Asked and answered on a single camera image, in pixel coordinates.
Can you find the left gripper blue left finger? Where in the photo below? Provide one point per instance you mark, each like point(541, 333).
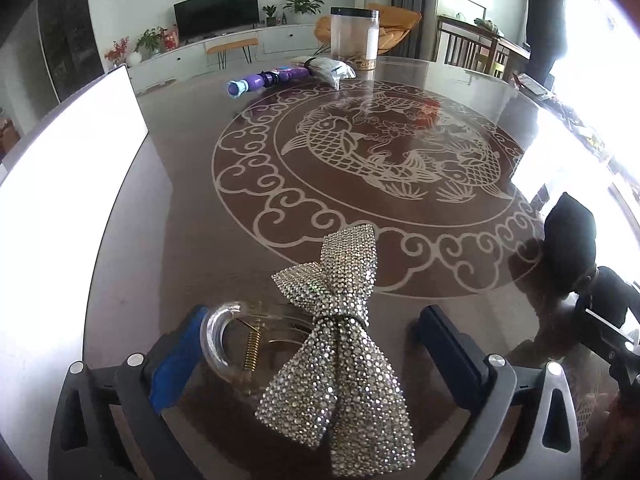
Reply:
point(85, 442)

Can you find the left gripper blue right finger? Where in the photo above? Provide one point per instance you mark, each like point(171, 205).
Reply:
point(544, 443)

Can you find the black object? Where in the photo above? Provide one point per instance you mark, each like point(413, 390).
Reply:
point(570, 244)

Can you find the rhinestone bow hair clip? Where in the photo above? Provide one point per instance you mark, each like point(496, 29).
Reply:
point(339, 386)

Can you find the person in black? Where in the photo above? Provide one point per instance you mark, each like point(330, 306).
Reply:
point(546, 37)

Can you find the wooden chair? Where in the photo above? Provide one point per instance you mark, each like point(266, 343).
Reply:
point(461, 44)

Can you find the purple blue tube toy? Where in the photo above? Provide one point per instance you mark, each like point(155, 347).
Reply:
point(265, 79)

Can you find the red flower vase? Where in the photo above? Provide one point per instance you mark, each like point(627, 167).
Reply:
point(119, 55)

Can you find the white tv cabinet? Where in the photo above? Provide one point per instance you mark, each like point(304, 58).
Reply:
point(276, 43)

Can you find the wooden stool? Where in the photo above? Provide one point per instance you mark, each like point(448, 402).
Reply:
point(222, 50)

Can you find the leafy plant left of television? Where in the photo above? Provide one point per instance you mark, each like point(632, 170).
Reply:
point(150, 41)

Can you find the orange lounge chair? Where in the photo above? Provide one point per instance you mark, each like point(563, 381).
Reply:
point(395, 25)

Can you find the silver foil packet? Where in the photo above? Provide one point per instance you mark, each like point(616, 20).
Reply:
point(330, 71)

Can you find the black glass cabinet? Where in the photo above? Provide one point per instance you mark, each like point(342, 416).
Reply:
point(68, 45)

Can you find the clear plastic jar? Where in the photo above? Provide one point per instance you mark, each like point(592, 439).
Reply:
point(354, 36)

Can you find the small potted plant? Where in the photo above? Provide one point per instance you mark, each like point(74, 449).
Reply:
point(270, 11)

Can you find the black flat television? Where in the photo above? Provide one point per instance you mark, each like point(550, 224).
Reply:
point(199, 18)

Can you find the green potted plant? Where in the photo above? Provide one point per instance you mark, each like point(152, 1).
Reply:
point(303, 11)

